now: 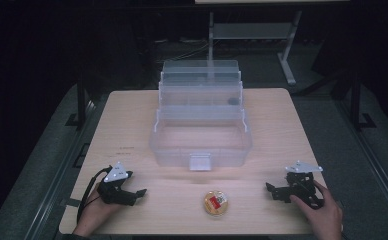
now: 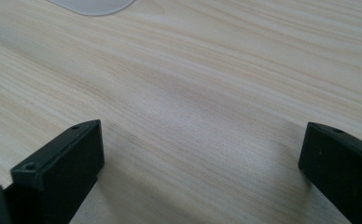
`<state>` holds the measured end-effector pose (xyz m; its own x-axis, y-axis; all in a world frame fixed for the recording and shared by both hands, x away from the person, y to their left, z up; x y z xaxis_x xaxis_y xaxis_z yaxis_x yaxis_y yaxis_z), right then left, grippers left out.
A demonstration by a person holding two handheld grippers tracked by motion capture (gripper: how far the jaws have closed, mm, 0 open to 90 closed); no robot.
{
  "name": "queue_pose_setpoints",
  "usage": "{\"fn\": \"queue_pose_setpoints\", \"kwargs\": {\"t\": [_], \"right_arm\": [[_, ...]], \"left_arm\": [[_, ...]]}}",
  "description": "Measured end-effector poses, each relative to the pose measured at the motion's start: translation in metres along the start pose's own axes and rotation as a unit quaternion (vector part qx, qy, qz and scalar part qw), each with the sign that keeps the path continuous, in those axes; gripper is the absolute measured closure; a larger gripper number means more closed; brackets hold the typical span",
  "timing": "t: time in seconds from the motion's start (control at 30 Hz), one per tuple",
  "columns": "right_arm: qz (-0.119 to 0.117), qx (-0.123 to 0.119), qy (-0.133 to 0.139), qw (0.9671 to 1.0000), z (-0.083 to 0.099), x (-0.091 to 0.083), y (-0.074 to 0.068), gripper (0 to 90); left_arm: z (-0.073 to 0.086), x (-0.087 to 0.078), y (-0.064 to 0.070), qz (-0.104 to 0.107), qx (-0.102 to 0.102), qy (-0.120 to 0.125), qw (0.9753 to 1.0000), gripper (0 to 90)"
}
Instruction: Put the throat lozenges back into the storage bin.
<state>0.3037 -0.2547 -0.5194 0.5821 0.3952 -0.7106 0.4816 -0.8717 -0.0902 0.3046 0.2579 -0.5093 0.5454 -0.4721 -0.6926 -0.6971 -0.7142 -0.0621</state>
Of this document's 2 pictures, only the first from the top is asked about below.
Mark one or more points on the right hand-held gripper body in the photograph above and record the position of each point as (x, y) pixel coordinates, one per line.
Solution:
(303, 185)

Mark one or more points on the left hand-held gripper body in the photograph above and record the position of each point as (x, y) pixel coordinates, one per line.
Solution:
(115, 186)

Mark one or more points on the round yellow snack cup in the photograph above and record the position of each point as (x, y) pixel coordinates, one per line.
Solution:
(215, 203)

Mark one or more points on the clear plastic tiered storage box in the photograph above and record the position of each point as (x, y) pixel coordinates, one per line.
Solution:
(200, 116)

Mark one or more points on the person's right hand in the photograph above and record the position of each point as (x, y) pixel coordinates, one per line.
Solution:
(320, 213)

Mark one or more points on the person's left hand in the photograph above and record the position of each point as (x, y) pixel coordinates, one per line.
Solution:
(93, 213)

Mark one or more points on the black metal stand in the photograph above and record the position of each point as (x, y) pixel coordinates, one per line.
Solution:
(80, 100)
(357, 106)

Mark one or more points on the white metal stand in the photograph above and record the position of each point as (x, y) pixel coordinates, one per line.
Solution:
(253, 40)

